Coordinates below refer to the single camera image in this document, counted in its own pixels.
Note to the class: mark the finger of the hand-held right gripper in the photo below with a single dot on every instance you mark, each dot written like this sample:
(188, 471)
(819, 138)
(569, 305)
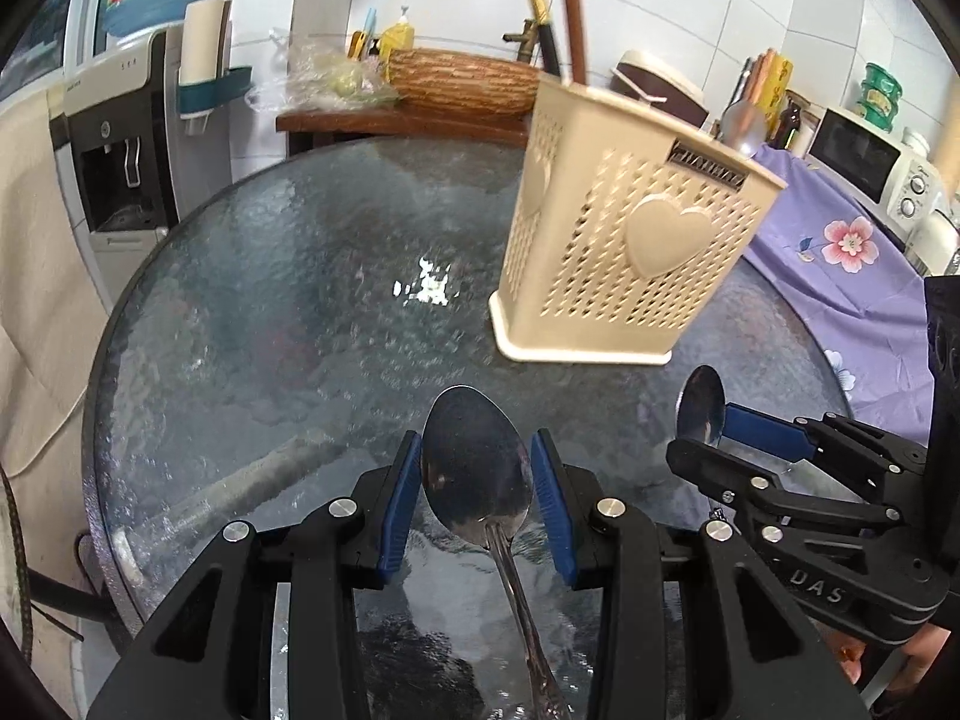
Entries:
(720, 469)
(765, 431)

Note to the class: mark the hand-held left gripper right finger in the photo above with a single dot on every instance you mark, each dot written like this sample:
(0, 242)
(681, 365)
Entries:
(551, 510)

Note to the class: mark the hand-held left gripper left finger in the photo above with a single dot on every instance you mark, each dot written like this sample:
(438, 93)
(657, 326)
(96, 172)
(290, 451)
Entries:
(397, 510)

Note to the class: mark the large steel spoon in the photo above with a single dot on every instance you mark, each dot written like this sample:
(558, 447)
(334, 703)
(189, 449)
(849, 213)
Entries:
(476, 465)

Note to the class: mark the cream plastic utensil holder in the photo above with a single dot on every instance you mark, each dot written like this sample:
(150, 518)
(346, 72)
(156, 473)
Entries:
(600, 255)

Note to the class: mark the wooden chopstick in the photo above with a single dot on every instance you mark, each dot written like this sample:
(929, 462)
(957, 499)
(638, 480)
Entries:
(574, 15)

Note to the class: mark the black and gold chopstick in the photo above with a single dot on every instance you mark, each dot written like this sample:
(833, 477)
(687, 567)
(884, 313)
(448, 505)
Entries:
(536, 0)

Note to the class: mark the person's right hand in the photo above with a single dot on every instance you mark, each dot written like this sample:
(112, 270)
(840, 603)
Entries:
(930, 656)

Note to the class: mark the purple floral cloth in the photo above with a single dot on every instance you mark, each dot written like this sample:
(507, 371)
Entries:
(840, 300)

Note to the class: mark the white microwave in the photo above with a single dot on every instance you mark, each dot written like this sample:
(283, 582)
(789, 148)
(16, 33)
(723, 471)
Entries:
(855, 150)

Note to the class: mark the brown bottle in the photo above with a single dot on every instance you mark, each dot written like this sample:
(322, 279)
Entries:
(787, 127)

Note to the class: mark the yellow packet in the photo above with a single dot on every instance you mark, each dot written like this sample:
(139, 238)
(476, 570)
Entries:
(778, 90)

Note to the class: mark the green jars stack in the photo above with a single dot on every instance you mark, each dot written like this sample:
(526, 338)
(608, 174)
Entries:
(875, 97)

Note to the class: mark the white and brown rice cooker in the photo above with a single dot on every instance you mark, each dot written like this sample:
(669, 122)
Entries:
(660, 82)

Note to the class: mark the wooden side table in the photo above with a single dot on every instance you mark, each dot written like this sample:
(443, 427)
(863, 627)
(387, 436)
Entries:
(390, 127)

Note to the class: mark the wicker basket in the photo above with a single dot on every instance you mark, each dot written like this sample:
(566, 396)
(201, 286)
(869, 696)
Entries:
(465, 82)

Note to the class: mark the clear plastic bag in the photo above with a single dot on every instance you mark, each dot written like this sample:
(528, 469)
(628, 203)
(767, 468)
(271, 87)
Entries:
(322, 75)

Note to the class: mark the white water dispenser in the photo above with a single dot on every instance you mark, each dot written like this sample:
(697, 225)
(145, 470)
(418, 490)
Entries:
(112, 150)

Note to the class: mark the yellow soap bottle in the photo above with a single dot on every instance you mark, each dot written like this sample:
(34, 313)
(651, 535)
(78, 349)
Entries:
(397, 37)

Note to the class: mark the blue and yellow brush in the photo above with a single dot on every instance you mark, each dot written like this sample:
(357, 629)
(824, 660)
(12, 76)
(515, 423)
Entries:
(361, 37)

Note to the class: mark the teal wall holder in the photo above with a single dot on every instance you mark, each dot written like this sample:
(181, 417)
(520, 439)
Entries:
(217, 94)

